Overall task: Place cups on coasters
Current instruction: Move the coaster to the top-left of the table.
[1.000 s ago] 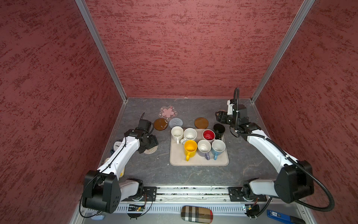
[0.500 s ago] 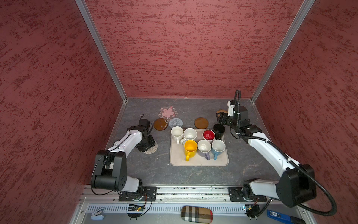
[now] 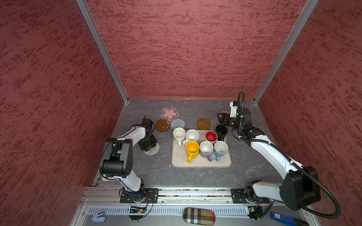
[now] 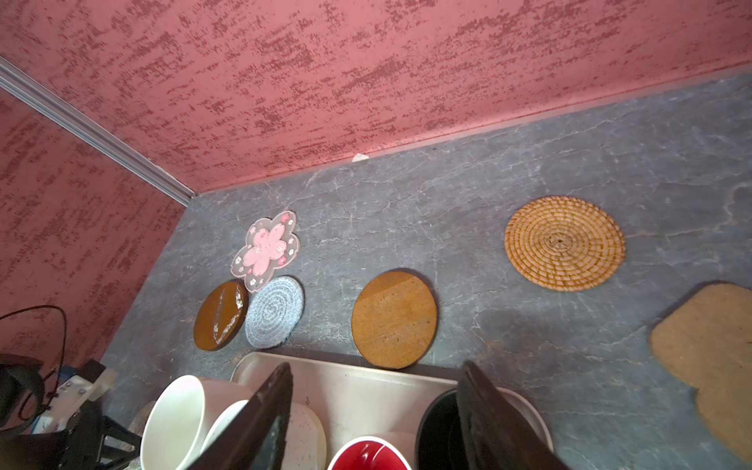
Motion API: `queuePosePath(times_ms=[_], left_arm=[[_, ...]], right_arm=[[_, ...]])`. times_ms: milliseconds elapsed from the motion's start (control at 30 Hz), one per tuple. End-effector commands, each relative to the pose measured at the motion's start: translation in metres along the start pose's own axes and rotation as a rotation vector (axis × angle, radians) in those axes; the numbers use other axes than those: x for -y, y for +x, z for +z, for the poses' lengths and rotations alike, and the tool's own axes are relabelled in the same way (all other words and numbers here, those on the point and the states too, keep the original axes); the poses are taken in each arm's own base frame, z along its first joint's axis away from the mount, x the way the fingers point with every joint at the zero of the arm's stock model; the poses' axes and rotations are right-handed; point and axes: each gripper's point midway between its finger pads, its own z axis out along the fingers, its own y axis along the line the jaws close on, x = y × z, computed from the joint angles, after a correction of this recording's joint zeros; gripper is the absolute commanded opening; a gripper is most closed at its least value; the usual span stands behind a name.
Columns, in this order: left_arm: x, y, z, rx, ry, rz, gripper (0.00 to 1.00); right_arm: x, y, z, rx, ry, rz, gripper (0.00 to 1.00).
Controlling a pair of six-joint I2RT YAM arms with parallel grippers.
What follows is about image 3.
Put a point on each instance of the pink flower coaster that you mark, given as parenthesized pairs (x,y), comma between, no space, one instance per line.
(169,114)

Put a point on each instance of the brown cork round coaster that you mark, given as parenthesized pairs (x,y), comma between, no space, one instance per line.
(203,124)

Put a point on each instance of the white speckled mug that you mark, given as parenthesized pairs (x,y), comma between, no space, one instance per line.
(191,136)

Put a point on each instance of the circuit board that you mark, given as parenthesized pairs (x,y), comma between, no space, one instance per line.
(138,210)
(255,211)

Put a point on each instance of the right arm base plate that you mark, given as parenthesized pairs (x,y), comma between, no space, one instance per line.
(239,197)

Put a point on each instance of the aluminium rail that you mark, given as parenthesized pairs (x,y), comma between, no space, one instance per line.
(166,196)

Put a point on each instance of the red inside white mug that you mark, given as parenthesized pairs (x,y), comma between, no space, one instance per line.
(211,136)

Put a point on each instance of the left circuit board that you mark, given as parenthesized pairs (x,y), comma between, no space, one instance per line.
(138,210)

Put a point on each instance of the blue tool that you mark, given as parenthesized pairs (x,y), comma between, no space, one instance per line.
(288,221)

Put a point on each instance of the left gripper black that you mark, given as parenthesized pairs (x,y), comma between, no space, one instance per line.
(145,148)

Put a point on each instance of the beige rectangular tray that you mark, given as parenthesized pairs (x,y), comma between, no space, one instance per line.
(179,157)

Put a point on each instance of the right circuit board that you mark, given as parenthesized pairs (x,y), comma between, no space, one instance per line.
(255,211)

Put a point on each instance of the beige spiral round coaster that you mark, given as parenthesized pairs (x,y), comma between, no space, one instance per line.
(153,150)

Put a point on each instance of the small stapler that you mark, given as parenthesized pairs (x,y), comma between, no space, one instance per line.
(99,217)

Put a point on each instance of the yellow mug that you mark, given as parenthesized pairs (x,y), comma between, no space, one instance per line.
(192,150)

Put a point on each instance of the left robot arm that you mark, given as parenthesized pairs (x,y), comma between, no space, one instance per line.
(117,160)

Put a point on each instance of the cream white mug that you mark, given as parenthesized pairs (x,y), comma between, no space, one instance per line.
(179,135)

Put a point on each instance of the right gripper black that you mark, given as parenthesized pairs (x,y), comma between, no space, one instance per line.
(224,117)

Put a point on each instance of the lavender handle mug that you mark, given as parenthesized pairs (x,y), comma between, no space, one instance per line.
(206,150)

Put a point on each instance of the grey woven round coaster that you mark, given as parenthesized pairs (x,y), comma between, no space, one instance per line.
(177,123)

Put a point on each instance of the black mug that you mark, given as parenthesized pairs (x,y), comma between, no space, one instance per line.
(221,132)

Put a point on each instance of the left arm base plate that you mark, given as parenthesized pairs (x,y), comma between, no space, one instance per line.
(150,195)

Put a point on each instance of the dark brown glossy coaster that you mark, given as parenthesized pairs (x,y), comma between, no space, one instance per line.
(162,125)

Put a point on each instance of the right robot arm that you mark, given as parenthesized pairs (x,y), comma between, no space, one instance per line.
(298,188)

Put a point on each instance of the plaid glasses case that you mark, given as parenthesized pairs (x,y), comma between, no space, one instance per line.
(199,216)

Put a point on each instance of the light blue mug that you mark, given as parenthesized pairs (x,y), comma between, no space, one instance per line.
(220,148)

